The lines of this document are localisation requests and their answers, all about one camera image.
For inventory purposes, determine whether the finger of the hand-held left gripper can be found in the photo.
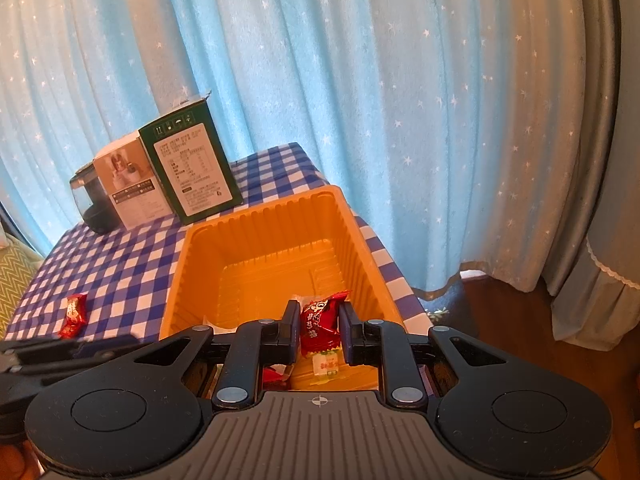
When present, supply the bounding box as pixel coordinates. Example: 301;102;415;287
0;336;142;361
0;357;97;387

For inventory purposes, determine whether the dark grey pole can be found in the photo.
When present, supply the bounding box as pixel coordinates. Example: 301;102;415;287
570;0;623;221

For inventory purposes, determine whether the person's left hand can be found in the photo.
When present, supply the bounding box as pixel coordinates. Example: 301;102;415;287
0;440;43;480

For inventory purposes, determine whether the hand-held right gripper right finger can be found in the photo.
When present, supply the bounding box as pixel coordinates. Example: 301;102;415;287
339;301;517;411

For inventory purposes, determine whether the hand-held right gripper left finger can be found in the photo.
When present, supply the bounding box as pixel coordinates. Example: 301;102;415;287
125;299;302;412

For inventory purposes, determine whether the blue white checkered tablecloth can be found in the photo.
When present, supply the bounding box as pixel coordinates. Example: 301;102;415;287
5;142;431;361

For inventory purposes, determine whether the white cardboard box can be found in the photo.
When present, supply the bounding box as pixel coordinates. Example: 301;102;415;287
92;132;171;231

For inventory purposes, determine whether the green zigzag cushion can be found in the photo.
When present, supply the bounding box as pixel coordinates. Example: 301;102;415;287
0;245;45;341

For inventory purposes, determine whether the orange plastic tray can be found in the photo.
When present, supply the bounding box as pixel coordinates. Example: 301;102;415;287
159;185;406;393

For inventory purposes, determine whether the long red gold-label packet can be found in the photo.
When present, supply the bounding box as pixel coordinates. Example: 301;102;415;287
58;294;88;339

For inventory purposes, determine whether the glass jar with dark base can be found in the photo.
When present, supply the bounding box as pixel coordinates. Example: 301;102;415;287
70;162;118;235

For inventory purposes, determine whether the grey curtain with lace trim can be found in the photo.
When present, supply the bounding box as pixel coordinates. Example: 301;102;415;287
542;0;640;356

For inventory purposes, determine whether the yellow-green candy packet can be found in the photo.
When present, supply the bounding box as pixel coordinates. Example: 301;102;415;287
307;352;343;386

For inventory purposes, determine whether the green cardboard box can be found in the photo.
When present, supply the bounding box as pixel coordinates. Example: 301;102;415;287
137;91;245;226

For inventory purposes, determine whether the blue star-print curtain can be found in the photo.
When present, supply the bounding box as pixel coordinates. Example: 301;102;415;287
0;0;591;301

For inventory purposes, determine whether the wide red snack packet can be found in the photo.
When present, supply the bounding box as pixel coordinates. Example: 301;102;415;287
262;365;293;391

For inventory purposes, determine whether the small red snack packet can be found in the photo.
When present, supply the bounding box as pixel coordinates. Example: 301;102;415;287
299;290;352;357

